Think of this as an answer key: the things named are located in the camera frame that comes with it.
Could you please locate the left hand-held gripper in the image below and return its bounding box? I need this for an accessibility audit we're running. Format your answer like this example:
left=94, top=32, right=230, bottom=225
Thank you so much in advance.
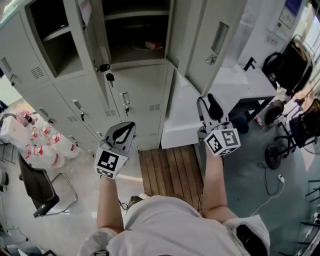
left=93, top=121, right=137, bottom=181

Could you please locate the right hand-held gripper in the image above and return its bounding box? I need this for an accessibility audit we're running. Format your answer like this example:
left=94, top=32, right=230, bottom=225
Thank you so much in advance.
left=196, top=93, right=241, bottom=157

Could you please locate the grey metal locker cabinet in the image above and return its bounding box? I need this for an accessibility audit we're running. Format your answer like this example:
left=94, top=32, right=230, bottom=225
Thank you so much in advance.
left=0, top=0, right=176, bottom=161

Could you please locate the person's left forearm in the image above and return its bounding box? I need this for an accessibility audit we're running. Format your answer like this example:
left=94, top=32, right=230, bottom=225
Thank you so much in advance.
left=96, top=174, right=125, bottom=235

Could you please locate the person's right forearm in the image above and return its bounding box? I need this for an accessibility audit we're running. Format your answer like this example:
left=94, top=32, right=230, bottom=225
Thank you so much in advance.
left=201, top=149, right=230, bottom=225

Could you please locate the dark bin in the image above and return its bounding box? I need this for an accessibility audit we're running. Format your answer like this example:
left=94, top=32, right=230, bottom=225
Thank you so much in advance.
left=231, top=116, right=250, bottom=135

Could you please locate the wooden slat platform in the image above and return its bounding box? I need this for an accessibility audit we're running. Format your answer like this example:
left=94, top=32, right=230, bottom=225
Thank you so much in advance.
left=138, top=144, right=205, bottom=216

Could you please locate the black faucet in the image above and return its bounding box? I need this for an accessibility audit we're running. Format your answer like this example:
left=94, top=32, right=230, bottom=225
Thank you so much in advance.
left=243, top=56, right=258, bottom=72

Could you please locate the brown bag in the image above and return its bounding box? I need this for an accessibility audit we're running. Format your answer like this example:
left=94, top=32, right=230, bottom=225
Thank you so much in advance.
left=264, top=99, right=286, bottom=126

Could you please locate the person's olive trouser leg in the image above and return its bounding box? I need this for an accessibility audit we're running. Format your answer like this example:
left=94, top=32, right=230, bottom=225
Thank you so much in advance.
left=126, top=192, right=148, bottom=216

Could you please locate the cluster of clear water jugs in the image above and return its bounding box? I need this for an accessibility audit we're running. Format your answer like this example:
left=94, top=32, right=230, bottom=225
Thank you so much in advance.
left=14, top=109, right=81, bottom=168

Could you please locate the white plastic bag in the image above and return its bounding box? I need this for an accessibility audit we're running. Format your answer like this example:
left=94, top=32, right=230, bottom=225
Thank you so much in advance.
left=274, top=81, right=288, bottom=97

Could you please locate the black backpack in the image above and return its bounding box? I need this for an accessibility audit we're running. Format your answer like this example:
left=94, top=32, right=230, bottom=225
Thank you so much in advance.
left=261, top=51, right=285, bottom=85

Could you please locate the black standing fan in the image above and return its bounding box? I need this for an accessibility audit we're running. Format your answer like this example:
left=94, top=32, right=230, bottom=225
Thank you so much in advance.
left=264, top=134, right=305, bottom=171

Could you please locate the small red and white box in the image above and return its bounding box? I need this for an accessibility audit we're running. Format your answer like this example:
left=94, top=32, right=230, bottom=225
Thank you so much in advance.
left=144, top=40, right=165, bottom=51

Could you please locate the black hanging jacket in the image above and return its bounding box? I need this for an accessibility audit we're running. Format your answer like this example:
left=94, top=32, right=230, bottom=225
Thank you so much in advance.
left=277, top=34, right=315, bottom=97

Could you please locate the person's white shirt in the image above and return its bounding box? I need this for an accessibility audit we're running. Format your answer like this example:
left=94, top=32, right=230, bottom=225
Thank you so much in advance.
left=79, top=194, right=271, bottom=256

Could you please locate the white cardboard box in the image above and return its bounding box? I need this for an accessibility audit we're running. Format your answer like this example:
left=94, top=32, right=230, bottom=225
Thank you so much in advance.
left=0, top=116, right=28, bottom=148

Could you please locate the white paper notice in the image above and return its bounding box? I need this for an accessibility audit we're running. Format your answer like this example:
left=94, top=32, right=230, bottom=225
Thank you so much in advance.
left=76, top=0, right=93, bottom=26

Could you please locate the white counter with dark frame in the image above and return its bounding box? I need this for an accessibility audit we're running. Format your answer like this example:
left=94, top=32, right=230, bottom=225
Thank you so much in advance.
left=161, top=62, right=277, bottom=151

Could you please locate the thin black looped cable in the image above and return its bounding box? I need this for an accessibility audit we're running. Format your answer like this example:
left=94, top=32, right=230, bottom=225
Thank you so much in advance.
left=117, top=199, right=130, bottom=213

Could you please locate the black power cable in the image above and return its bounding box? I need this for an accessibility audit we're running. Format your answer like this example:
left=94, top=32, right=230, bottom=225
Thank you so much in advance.
left=257, top=161, right=286, bottom=196

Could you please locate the black chair with chrome frame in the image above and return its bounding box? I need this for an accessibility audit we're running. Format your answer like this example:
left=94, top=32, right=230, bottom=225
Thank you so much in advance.
left=16, top=149, right=78, bottom=219

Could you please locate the small white wall sign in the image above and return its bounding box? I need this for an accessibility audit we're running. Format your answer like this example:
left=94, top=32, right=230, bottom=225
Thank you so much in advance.
left=265, top=34, right=280, bottom=47

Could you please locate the blue wall poster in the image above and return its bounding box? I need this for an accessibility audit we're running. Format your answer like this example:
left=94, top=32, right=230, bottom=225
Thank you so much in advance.
left=284, top=0, right=304, bottom=12

